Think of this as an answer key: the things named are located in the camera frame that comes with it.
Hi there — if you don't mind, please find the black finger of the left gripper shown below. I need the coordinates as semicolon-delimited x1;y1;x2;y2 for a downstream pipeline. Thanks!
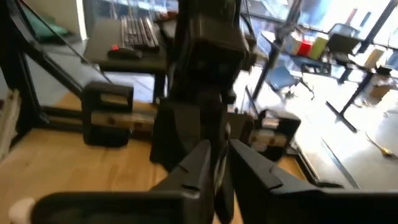
198;90;233;156
149;99;203;174

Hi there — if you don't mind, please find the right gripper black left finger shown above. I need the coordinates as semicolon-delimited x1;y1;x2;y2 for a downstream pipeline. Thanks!
150;139;216;224

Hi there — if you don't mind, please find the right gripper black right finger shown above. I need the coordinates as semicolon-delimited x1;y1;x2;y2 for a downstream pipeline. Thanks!
229;139;324;224

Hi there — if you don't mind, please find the black keyboard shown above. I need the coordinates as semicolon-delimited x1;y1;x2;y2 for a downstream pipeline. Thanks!
119;15;161;52

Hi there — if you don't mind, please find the white box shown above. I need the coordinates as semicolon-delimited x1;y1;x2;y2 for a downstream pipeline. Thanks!
363;46;387;70
284;32;304;56

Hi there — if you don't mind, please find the dark side desk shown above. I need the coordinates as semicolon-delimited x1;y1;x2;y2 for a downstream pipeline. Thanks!
83;17;170;105

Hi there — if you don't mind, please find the black computer mouse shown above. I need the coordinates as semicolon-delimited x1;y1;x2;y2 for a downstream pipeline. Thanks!
107;44;144;60

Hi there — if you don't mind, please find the red box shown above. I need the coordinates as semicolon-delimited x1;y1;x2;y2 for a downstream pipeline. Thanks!
297;39;314;57

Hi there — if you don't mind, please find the yellow-green box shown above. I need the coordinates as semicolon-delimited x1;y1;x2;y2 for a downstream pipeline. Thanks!
307;33;330;60

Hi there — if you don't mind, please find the black-framed desk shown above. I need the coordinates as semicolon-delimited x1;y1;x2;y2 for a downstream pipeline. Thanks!
251;18;398;133

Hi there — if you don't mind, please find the dark grey bin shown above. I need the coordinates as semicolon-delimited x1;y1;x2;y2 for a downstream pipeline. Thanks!
326;23;362;54

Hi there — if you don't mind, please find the yellow power strip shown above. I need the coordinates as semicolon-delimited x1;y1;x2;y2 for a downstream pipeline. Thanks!
377;146;398;160

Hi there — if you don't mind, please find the brown cardboard box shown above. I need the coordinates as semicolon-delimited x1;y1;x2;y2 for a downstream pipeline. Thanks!
366;76;397;105

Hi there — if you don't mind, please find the green floor object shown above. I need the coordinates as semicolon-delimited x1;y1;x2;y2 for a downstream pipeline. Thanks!
21;7;70;43

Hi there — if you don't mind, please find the yellow floor cable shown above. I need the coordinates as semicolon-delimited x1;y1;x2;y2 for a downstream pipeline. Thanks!
364;132;383;152

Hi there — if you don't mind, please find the white bar on frame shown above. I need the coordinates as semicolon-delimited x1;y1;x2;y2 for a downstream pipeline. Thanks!
0;89;22;161

